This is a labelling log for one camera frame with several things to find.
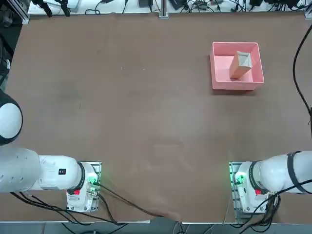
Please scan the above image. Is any aluminium camera post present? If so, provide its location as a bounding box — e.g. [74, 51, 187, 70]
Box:
[158, 0, 170, 19]

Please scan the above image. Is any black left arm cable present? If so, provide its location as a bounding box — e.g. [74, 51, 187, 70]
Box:
[94, 182, 182, 221]

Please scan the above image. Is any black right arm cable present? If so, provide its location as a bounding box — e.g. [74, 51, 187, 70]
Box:
[292, 23, 312, 144]

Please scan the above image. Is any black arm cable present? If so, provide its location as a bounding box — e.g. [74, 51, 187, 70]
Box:
[292, 23, 312, 144]
[94, 182, 182, 221]

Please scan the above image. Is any kraft paper carton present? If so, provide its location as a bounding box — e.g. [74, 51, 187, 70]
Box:
[229, 50, 252, 80]

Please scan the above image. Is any aluminium frame profile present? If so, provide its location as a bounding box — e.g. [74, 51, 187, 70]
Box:
[4, 0, 30, 25]

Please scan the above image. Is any pink plastic tray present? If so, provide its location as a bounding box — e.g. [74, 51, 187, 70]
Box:
[210, 41, 265, 91]

